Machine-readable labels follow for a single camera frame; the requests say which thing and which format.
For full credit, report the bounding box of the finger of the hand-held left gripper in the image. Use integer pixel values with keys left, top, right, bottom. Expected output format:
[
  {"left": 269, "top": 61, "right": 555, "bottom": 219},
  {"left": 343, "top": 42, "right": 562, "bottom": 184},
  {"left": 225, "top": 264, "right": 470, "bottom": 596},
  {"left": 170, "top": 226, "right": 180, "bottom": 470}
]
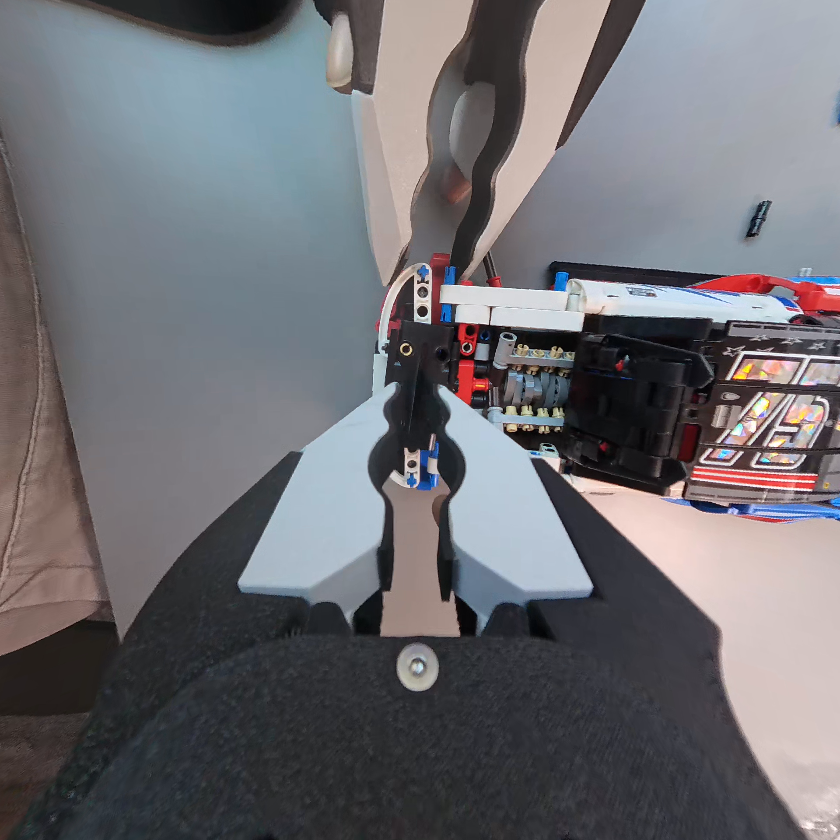
[
  {"left": 451, "top": 0, "right": 614, "bottom": 283},
  {"left": 350, "top": 0, "right": 472, "bottom": 287}
]

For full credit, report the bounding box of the black wrist rest pad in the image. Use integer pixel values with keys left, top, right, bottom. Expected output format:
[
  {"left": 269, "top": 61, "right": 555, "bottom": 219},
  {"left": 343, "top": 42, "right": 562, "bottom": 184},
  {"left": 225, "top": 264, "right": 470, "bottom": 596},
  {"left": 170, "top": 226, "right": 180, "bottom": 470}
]
[{"left": 66, "top": 0, "right": 316, "bottom": 48}]

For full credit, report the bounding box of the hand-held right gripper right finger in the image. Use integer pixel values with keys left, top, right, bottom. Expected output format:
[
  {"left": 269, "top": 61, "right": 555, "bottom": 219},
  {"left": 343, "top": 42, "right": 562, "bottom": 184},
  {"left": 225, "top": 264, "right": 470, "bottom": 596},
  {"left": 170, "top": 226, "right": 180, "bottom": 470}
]
[{"left": 434, "top": 385, "right": 596, "bottom": 634}]

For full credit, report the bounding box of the person's beige sweatshirt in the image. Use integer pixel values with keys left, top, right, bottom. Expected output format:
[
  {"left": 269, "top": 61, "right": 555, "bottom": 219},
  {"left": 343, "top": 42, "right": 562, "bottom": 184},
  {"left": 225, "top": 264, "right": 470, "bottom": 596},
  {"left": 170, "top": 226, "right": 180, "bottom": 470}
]
[{"left": 0, "top": 131, "right": 116, "bottom": 657}]

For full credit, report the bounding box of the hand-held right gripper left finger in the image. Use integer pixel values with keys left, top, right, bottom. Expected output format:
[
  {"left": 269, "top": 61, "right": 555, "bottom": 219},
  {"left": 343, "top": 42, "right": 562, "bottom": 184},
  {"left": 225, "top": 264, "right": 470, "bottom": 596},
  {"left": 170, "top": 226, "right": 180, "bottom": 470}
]
[{"left": 236, "top": 382, "right": 404, "bottom": 632}]

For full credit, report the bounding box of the black white brick bumper assembly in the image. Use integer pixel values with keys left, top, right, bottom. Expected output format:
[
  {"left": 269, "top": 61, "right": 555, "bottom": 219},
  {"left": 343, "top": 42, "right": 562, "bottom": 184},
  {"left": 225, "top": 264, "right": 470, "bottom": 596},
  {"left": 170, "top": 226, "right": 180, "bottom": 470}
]
[{"left": 373, "top": 261, "right": 460, "bottom": 492}]

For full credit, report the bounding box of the toy brick race car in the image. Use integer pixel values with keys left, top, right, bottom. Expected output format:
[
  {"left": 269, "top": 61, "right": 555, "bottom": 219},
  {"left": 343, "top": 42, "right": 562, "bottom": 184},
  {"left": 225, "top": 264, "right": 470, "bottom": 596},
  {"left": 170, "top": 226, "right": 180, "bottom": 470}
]
[{"left": 433, "top": 262, "right": 840, "bottom": 524}]

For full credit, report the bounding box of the grey desk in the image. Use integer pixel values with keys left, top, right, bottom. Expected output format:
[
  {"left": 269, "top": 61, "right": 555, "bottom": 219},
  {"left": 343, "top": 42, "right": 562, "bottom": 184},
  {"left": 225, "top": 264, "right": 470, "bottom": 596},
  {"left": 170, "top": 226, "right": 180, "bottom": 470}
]
[{"left": 0, "top": 0, "right": 840, "bottom": 840}]

